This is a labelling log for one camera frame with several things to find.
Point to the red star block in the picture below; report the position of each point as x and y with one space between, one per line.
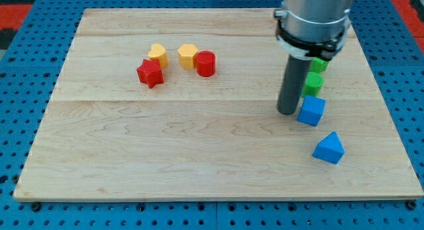
150 73

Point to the yellow heart block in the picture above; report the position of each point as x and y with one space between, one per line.
159 53

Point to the green circle block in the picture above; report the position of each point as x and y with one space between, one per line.
313 84

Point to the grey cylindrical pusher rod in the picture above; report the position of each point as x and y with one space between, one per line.
292 84

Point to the yellow hexagon block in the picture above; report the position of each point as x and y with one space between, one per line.
187 54

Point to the blue triangle block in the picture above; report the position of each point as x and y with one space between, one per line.
330 149

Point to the blue cube block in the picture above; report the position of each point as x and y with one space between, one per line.
311 111

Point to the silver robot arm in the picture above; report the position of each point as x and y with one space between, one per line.
312 28

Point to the wooden board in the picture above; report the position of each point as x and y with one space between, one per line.
107 137

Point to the red cylinder block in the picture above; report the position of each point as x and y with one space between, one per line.
205 63

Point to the green star block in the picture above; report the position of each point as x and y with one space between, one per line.
318 65

